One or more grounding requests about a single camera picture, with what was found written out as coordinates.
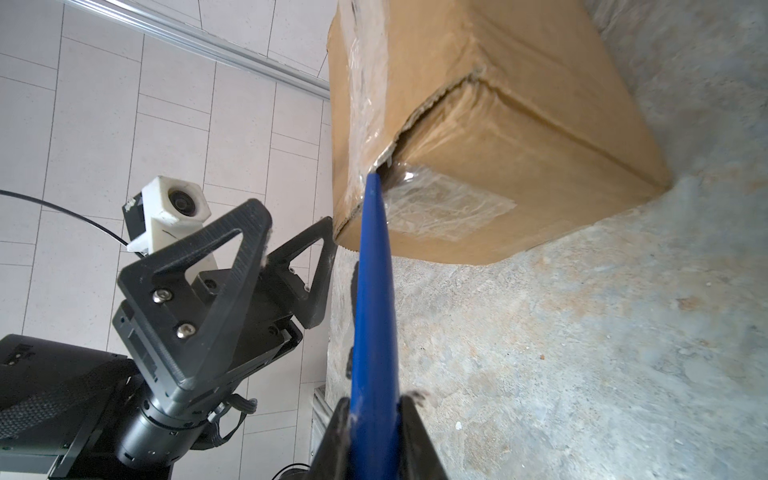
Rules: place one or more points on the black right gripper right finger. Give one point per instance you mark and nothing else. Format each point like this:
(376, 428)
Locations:
(418, 457)

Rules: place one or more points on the aluminium left corner post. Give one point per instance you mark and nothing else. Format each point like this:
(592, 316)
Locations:
(156, 24)

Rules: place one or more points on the blue utility knife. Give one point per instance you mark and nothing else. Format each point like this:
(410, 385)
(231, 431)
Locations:
(374, 416)

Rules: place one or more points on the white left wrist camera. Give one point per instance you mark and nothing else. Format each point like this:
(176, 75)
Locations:
(164, 211)

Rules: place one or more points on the brown cardboard express box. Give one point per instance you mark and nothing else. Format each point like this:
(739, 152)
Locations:
(494, 126)

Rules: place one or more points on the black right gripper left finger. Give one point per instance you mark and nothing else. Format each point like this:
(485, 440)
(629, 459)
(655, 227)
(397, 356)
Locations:
(332, 461)

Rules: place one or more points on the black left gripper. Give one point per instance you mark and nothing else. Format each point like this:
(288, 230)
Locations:
(240, 342)

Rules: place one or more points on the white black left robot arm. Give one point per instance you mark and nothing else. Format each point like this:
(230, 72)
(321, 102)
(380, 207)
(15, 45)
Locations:
(76, 413)

